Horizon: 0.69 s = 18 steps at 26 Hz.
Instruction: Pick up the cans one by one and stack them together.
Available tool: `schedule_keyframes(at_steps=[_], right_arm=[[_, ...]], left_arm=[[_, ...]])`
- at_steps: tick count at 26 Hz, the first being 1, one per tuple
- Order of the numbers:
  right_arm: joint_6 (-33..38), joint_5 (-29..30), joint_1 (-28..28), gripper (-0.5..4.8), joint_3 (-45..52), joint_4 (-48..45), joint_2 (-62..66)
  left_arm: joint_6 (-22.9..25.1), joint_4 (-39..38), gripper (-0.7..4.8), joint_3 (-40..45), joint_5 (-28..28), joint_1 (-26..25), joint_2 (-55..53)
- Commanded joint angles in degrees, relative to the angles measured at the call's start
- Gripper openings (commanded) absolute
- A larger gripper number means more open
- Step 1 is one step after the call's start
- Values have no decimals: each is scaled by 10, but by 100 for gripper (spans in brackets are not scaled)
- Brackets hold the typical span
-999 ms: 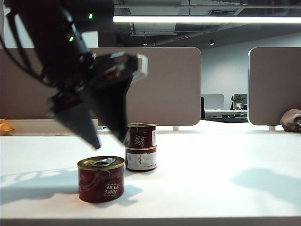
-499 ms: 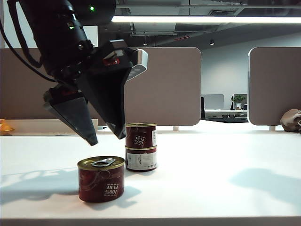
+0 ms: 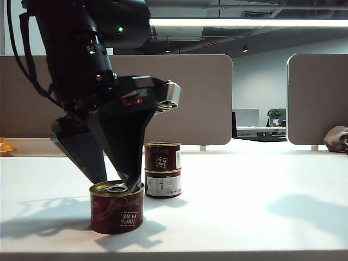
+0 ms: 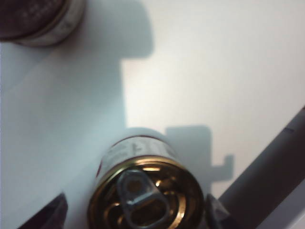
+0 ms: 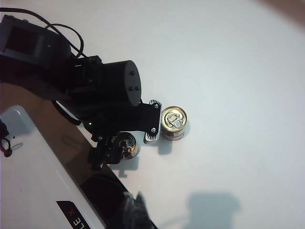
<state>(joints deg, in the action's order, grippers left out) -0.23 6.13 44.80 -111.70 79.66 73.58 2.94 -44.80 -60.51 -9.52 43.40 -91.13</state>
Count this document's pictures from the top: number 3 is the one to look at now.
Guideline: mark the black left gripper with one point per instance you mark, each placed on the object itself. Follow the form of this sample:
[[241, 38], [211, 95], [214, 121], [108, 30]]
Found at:
[[130, 91]]

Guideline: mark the red can swirl print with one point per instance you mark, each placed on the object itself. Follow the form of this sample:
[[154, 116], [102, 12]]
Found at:
[[108, 214], [163, 157]]

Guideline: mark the red can white label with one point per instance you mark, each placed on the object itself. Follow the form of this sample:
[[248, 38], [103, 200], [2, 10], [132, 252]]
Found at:
[[163, 186]]

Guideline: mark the white desktop riser box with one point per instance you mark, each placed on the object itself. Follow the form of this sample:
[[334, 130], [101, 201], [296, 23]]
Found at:
[[32, 148]]

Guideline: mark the orange fruit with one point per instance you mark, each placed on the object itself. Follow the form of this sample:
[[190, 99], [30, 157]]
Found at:
[[6, 148]]

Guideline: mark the wide brown desk partition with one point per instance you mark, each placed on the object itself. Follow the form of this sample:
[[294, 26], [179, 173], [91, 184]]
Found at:
[[195, 98]]

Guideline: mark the grey distant desk partition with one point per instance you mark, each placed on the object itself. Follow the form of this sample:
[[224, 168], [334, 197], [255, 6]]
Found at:
[[247, 117]]

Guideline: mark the white distant desk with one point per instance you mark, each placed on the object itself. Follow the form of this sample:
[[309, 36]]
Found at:
[[258, 130]]

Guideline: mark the black ceiling spot lamp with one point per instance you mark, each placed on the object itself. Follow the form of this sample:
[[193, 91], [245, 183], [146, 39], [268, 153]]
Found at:
[[245, 49]]

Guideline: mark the green potted plant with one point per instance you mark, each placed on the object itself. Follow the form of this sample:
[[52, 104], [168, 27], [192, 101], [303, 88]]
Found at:
[[276, 115]]

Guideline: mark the long ceiling light strip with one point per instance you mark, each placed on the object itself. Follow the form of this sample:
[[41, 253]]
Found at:
[[244, 22]]

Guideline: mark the narrow brown desk partition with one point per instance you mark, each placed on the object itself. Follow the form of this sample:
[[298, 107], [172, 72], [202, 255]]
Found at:
[[318, 100]]

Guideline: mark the brown cloth bag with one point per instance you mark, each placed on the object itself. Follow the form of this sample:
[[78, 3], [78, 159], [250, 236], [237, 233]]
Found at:
[[335, 138]]

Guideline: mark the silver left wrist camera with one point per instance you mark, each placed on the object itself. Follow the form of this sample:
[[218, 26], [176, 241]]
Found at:
[[170, 93]]

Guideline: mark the white partition foot bracket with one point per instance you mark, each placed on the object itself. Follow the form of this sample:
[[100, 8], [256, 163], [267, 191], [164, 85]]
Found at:
[[314, 148], [203, 148]]

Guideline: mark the grey ceiling air duct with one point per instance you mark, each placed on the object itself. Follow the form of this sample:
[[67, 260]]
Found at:
[[179, 33]]

